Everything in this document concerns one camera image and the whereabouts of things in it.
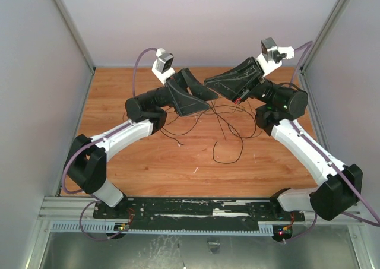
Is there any purple cable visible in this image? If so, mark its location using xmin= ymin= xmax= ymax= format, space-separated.
xmin=61 ymin=47 xmax=161 ymax=242
xmin=278 ymin=40 xmax=380 ymax=246

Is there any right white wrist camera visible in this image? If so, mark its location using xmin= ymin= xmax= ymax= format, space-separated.
xmin=256 ymin=37 xmax=295 ymax=77

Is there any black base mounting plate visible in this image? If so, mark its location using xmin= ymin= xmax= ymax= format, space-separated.
xmin=93 ymin=197 xmax=305 ymax=231

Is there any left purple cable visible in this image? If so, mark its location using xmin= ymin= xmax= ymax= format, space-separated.
xmin=61 ymin=47 xmax=161 ymax=242

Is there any black zip tie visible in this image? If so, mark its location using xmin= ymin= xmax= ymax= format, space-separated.
xmin=210 ymin=100 xmax=227 ymax=141

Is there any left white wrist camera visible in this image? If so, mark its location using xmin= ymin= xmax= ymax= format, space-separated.
xmin=151 ymin=48 xmax=175 ymax=85

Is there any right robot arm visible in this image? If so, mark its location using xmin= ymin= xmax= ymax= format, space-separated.
xmin=204 ymin=57 xmax=363 ymax=221

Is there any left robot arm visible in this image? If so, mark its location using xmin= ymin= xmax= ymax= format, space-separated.
xmin=61 ymin=68 xmax=218 ymax=219

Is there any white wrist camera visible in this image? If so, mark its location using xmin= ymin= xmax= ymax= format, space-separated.
xmin=151 ymin=48 xmax=175 ymax=85
xmin=256 ymin=37 xmax=295 ymax=77

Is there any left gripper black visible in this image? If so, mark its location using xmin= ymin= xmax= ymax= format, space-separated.
xmin=148 ymin=68 xmax=220 ymax=116

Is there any aluminium front rail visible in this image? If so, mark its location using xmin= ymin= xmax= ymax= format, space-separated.
xmin=37 ymin=195 xmax=364 ymax=226

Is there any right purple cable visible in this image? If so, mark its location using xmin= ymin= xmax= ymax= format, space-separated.
xmin=278 ymin=40 xmax=380 ymax=246

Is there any grey slotted cable duct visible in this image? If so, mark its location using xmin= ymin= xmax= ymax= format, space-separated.
xmin=49 ymin=220 xmax=274 ymax=236

